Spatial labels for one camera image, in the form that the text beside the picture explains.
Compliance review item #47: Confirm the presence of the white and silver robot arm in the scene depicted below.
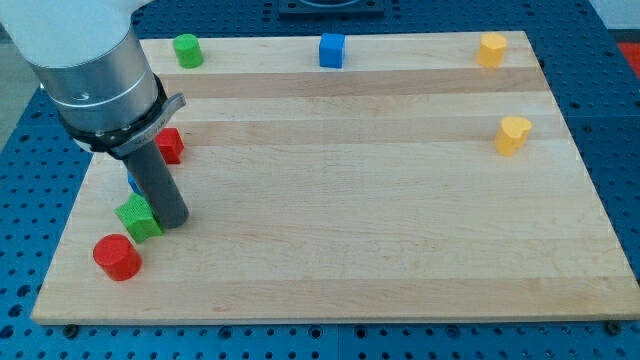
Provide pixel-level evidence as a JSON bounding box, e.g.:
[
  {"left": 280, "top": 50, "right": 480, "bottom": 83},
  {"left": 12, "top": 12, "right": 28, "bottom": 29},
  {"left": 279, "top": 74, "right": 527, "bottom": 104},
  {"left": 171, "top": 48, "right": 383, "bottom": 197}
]
[{"left": 1, "top": 0, "right": 186, "bottom": 159}]

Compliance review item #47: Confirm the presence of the red cylinder block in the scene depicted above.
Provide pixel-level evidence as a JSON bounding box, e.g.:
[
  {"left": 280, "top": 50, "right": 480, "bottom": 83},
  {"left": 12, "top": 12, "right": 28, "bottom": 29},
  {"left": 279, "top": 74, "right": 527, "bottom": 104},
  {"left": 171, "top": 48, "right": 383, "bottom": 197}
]
[{"left": 93, "top": 234, "right": 142, "bottom": 281}]

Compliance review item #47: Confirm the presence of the green cylinder block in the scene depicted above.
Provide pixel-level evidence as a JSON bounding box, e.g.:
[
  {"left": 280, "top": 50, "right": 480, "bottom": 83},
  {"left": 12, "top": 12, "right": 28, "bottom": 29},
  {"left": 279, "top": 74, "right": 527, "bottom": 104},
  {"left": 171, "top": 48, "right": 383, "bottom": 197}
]
[{"left": 172, "top": 34, "right": 204, "bottom": 69}]

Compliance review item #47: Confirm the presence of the wooden board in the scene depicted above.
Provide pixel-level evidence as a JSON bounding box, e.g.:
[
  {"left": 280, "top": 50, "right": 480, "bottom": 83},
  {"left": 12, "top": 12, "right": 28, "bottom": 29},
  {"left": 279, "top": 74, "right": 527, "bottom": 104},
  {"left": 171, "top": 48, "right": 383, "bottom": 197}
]
[{"left": 32, "top": 31, "right": 639, "bottom": 325}]

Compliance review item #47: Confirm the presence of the yellow heart block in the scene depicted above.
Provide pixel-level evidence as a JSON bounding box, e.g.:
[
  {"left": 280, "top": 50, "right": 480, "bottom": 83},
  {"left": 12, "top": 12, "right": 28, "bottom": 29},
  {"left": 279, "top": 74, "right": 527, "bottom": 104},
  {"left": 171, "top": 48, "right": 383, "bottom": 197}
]
[{"left": 494, "top": 116, "right": 533, "bottom": 156}]

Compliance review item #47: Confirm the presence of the blue block behind pointer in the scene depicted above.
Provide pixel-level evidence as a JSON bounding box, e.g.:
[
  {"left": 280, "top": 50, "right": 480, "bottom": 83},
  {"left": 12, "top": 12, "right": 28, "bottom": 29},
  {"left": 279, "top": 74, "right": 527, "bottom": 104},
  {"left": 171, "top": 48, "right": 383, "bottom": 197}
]
[{"left": 127, "top": 173, "right": 143, "bottom": 196}]

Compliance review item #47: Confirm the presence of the grey cylindrical pointer tool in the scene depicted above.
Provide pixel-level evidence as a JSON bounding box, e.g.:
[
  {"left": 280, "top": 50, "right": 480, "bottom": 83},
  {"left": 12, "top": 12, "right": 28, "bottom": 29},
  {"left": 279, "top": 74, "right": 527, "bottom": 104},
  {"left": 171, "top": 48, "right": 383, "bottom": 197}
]
[{"left": 124, "top": 142, "right": 189, "bottom": 229}]

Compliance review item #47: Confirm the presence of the red star block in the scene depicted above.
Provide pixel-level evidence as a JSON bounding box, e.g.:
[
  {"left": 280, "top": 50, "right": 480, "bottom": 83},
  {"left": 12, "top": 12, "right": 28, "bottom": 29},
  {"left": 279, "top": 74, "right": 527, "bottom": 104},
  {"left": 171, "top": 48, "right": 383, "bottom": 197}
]
[{"left": 155, "top": 128, "right": 184, "bottom": 164}]

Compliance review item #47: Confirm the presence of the blue cube block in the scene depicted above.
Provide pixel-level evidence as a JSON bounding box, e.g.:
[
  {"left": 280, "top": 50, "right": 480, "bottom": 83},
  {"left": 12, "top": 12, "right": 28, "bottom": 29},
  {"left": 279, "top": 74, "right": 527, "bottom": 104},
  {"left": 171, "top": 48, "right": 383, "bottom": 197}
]
[{"left": 318, "top": 33, "right": 346, "bottom": 69}]

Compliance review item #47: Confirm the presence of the green star block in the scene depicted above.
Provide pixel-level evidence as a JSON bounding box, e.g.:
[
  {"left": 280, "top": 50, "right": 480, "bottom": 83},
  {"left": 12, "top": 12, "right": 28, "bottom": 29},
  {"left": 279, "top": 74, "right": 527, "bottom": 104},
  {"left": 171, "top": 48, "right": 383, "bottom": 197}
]
[{"left": 114, "top": 193, "right": 164, "bottom": 244}]

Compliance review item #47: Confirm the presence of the yellow hexagon block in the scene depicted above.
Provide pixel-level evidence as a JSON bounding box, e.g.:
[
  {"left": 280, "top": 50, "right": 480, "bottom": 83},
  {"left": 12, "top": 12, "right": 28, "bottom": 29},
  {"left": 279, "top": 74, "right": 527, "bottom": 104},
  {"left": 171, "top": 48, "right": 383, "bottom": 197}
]
[{"left": 476, "top": 32, "right": 507, "bottom": 68}]

